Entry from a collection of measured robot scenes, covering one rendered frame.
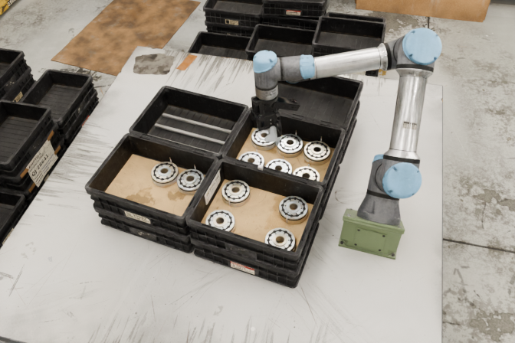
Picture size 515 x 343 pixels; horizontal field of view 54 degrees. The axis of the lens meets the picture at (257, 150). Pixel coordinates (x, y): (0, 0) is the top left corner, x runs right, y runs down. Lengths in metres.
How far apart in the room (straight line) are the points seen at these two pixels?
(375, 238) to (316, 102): 0.70
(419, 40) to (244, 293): 1.01
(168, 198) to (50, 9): 3.16
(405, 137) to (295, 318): 0.69
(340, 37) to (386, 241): 1.68
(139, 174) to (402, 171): 0.98
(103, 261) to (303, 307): 0.74
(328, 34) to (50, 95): 1.71
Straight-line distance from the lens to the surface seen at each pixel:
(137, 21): 4.39
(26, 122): 2.93
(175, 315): 1.80
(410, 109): 1.66
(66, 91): 3.22
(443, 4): 4.42
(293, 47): 3.30
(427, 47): 1.66
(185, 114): 2.20
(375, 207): 1.78
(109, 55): 4.07
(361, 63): 1.77
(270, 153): 2.00
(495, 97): 3.78
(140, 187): 1.96
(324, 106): 2.21
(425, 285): 1.89
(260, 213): 1.82
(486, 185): 3.19
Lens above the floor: 2.32
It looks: 47 degrees down
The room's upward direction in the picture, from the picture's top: 2 degrees counter-clockwise
